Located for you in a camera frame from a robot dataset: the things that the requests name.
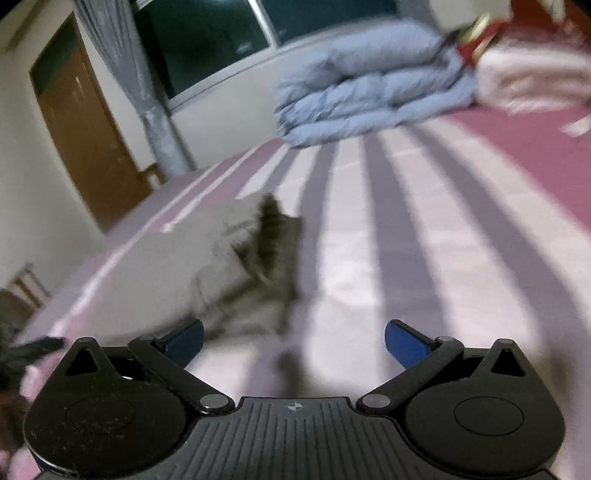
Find folded pink blanket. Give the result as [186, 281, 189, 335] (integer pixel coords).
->
[475, 23, 591, 116]

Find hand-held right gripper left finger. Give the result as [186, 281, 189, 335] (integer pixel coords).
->
[62, 318, 236, 415]

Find folded light blue duvet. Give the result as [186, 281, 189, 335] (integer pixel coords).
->
[272, 21, 478, 148]

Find striped purple bed sheet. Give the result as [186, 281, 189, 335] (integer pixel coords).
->
[0, 104, 591, 480]

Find sliding glass window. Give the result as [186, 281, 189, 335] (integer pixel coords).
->
[129, 0, 402, 112]

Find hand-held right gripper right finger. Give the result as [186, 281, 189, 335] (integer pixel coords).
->
[385, 319, 528, 413]

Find wooden chair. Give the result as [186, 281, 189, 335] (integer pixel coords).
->
[0, 263, 51, 333]
[139, 162, 164, 190]

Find grey pants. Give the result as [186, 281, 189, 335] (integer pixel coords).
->
[185, 193, 306, 344]

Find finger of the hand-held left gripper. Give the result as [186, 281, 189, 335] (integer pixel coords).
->
[9, 337, 65, 367]

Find grey curtain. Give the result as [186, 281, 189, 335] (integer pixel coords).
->
[74, 0, 197, 178]

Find brown wooden door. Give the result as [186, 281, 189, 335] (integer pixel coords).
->
[30, 14, 153, 234]

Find red patterned cloth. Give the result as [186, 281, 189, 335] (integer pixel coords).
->
[443, 0, 513, 65]

